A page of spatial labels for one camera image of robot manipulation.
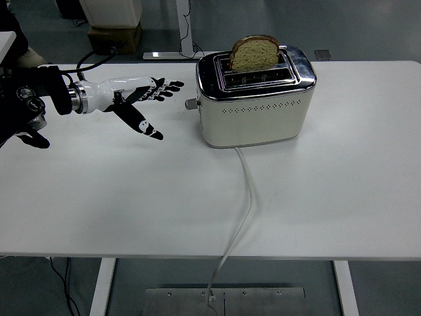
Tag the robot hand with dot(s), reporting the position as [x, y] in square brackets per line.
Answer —
[102, 90]

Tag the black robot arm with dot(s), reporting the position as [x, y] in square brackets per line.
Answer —
[52, 85]

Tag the grey toaster lever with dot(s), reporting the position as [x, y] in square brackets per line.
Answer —
[190, 104]

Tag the cream and chrome toaster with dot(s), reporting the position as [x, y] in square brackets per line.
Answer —
[253, 121]

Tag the brown cardboard box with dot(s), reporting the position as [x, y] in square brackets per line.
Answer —
[113, 37]

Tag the white appliance housing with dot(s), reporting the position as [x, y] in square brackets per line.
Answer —
[112, 11]

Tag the black box on floor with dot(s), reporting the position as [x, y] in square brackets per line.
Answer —
[70, 8]

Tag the person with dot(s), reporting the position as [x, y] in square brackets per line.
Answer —
[14, 36]

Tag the white side table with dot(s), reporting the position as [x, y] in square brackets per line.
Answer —
[5, 41]

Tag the brown bread slice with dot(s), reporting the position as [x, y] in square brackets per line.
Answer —
[255, 56]

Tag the white table leg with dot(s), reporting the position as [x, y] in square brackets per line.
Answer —
[346, 289]
[102, 286]

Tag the grey floor socket plate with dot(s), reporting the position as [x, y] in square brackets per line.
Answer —
[323, 55]

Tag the grey metal plate with screws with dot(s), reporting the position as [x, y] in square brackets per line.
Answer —
[263, 303]

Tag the white desk leg frame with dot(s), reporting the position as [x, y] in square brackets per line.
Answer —
[184, 26]

